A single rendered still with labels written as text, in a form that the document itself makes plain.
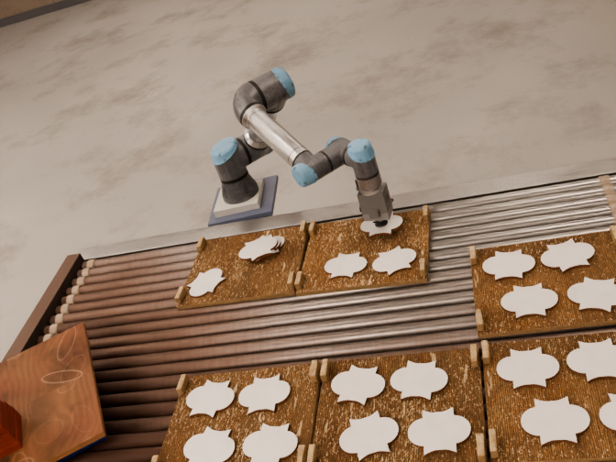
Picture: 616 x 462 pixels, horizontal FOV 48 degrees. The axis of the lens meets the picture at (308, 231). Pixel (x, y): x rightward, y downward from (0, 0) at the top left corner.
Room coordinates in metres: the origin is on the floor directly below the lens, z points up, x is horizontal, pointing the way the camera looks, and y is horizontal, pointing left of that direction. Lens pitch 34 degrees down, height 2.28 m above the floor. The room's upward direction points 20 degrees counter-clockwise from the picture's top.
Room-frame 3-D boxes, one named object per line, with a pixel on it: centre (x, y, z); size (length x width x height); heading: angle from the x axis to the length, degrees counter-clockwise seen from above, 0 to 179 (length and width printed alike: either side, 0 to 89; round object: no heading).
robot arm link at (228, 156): (2.47, 0.19, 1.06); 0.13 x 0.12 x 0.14; 114
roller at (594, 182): (2.02, -0.05, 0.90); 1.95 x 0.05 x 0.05; 71
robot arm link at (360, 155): (1.83, -0.23, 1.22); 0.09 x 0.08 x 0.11; 24
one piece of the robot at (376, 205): (1.82, -0.22, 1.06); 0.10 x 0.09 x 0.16; 152
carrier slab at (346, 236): (1.78, -0.15, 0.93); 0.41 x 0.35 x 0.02; 69
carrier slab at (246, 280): (1.93, 0.24, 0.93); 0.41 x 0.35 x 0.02; 70
